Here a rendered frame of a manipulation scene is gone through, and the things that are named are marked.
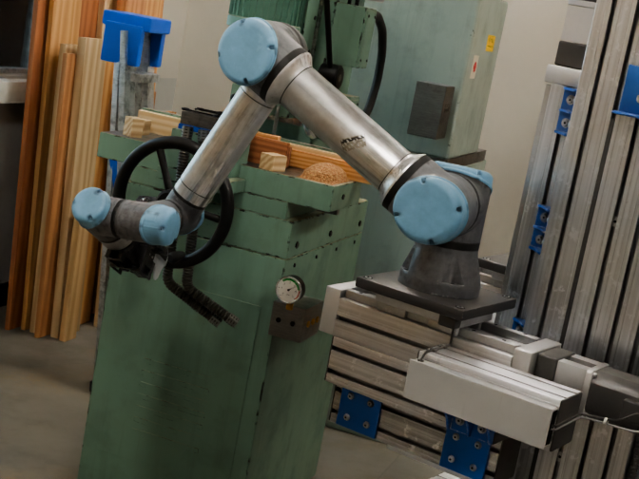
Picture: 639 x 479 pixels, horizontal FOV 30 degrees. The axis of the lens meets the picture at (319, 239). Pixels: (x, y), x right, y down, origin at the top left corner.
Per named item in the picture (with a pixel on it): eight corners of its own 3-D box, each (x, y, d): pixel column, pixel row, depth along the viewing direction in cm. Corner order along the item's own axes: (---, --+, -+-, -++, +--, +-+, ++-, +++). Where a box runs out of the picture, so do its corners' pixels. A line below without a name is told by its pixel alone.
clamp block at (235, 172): (164, 166, 268) (169, 126, 266) (189, 162, 280) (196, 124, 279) (222, 181, 263) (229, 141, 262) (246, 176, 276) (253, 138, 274)
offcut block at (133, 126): (130, 137, 282) (133, 118, 282) (122, 134, 285) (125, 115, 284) (142, 138, 285) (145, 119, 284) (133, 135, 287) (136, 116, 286)
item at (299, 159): (178, 140, 293) (181, 124, 293) (182, 140, 295) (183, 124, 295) (382, 187, 277) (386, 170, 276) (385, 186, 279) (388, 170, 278)
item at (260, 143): (198, 149, 283) (203, 124, 281) (201, 149, 284) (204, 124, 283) (283, 169, 276) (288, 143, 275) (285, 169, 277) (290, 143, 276)
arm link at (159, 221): (191, 203, 229) (141, 195, 232) (164, 208, 218) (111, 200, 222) (187, 243, 230) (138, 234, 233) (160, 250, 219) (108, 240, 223)
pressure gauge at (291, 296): (271, 308, 266) (278, 273, 265) (277, 305, 270) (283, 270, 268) (297, 315, 264) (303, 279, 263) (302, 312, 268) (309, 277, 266)
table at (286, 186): (73, 158, 275) (77, 132, 274) (137, 151, 304) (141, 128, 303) (316, 217, 257) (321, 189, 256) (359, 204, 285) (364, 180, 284)
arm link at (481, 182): (488, 239, 221) (503, 168, 219) (471, 248, 209) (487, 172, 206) (426, 224, 225) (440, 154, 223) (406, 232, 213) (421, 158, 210)
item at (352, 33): (325, 62, 297) (336, 1, 294) (337, 63, 306) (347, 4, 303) (357, 68, 295) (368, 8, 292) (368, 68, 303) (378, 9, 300)
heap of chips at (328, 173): (295, 177, 268) (298, 160, 268) (316, 172, 281) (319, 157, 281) (332, 185, 266) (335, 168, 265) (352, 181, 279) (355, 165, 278)
